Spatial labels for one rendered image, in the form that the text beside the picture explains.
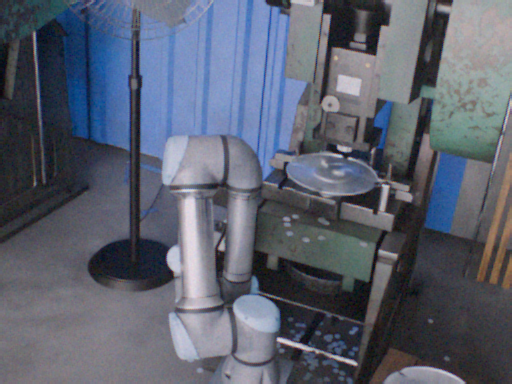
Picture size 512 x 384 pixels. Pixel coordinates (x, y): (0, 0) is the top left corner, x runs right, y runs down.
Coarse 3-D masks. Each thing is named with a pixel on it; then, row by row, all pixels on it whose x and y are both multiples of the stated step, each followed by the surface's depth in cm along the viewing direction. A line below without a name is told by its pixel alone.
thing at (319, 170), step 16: (304, 160) 222; (320, 160) 224; (336, 160) 225; (352, 160) 227; (304, 176) 211; (320, 176) 211; (336, 176) 213; (352, 176) 216; (368, 176) 217; (336, 192) 204; (352, 192) 206
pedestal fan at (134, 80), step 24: (72, 0) 225; (120, 0) 224; (144, 0) 235; (168, 0) 235; (192, 0) 234; (144, 24) 239; (168, 24) 239; (144, 216) 315; (120, 240) 303; (144, 240) 304; (96, 264) 283; (120, 264) 285; (144, 264) 287; (120, 288) 275; (144, 288) 277
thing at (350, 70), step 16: (336, 48) 203; (352, 48) 205; (368, 48) 205; (336, 64) 205; (352, 64) 203; (368, 64) 201; (336, 80) 207; (352, 80) 205; (368, 80) 204; (336, 96) 209; (352, 96) 207; (368, 96) 206; (336, 112) 210; (352, 112) 210; (320, 128) 215; (336, 128) 210; (352, 128) 208; (368, 128) 214
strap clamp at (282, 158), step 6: (300, 144) 229; (282, 150) 233; (300, 150) 230; (276, 156) 231; (282, 156) 231; (288, 156) 230; (294, 156) 230; (270, 162) 232; (276, 162) 231; (282, 162) 231; (288, 162) 235; (282, 168) 231
